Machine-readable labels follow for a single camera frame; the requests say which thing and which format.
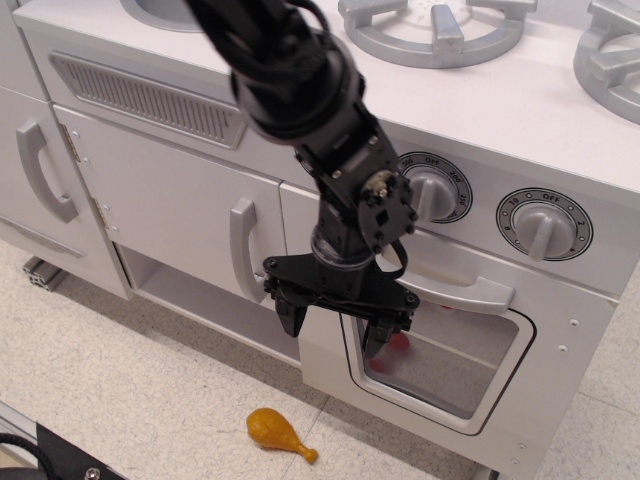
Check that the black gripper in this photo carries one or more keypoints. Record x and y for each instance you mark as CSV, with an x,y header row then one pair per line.
x,y
297,282

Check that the white toy oven door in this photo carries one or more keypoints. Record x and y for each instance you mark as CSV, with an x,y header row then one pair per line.
x,y
524,336

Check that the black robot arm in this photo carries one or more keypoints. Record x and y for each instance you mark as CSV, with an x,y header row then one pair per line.
x,y
298,86

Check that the grey middle oven knob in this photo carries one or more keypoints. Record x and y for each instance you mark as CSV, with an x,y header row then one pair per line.
x,y
441,192

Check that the grey oven knob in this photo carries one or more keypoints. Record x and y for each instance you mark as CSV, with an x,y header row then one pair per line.
x,y
543,224
441,192

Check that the grey right oven knob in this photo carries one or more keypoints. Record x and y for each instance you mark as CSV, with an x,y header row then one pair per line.
x,y
543,224

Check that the red white toy sushi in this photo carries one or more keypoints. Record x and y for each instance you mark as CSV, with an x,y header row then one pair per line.
x,y
425,338

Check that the yellow toy chicken drumstick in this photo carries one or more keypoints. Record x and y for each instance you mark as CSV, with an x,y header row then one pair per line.
x,y
270,429

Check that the white cabinet door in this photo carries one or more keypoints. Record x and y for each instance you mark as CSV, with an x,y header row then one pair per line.
x,y
203,217

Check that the white toy kitchen body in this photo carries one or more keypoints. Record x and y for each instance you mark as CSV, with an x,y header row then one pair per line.
x,y
160,386

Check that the silver left stove burner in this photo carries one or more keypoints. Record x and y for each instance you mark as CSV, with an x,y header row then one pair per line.
x,y
435,34

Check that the silver stove burner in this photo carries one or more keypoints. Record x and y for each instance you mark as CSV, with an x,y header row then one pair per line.
x,y
435,34
601,73

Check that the grey vent grille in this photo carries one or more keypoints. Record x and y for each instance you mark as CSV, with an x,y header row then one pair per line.
x,y
155,102

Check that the silver toy sink basin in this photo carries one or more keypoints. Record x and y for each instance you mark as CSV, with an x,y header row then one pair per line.
x,y
170,15

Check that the silver right stove burner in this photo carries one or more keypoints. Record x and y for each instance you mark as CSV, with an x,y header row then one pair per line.
x,y
601,73

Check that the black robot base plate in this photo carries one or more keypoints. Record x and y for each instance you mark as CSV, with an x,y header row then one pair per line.
x,y
56,459

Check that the aluminium frame extrusion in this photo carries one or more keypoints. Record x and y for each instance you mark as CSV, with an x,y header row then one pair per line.
x,y
43,274

